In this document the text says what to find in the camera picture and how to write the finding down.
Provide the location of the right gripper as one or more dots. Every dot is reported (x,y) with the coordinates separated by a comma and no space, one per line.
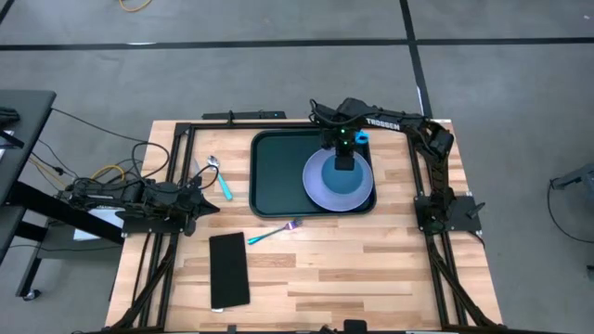
(343,139)

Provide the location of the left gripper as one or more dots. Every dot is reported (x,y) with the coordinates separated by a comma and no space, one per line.
(191,206)

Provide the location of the blue bowl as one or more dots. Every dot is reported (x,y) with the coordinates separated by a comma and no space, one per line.
(343,183)

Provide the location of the dark green tray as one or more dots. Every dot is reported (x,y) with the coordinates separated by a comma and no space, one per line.
(278,171)

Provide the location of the black napkin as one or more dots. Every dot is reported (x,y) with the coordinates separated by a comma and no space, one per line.
(228,271)

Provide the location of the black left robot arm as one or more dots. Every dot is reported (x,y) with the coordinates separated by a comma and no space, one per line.
(139,195)

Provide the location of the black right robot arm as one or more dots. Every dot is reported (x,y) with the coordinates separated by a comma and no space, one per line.
(394,123)

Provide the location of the blue mug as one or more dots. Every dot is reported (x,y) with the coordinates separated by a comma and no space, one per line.
(362,137)

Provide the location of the purple plate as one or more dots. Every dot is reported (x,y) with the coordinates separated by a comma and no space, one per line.
(357,197)

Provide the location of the black bar with blue light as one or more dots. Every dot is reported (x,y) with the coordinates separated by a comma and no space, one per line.
(250,115)

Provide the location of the white tape label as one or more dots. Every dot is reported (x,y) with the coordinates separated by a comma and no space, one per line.
(443,120)

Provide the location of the white paper sheet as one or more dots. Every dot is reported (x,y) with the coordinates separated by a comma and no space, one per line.
(93,232)

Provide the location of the black side desk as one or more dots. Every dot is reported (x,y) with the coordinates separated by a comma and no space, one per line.
(23,139)

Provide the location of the black device on desk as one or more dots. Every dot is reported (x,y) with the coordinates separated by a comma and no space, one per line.
(9,115)

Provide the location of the grey furniture leg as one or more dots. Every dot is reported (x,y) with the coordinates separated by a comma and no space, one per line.
(580,176)

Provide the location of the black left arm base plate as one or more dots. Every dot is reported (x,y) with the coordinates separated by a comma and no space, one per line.
(153,226)

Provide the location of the black aluminium table frame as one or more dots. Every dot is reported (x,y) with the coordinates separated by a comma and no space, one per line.
(241,125)

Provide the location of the black table edge bracket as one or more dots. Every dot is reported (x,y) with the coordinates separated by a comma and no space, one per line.
(355,325)
(231,329)

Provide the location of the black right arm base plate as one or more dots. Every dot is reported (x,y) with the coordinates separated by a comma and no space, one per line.
(464,215)

